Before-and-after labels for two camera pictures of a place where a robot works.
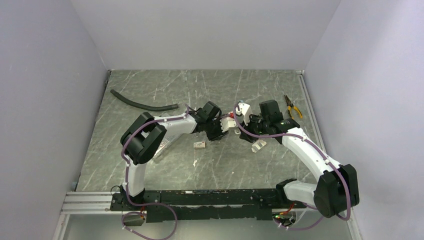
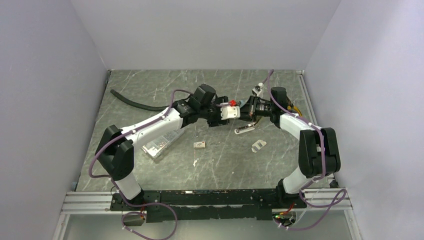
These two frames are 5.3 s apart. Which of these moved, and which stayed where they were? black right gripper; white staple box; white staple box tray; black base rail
Moved: black right gripper
Stayed: black base rail; white staple box tray; white staple box
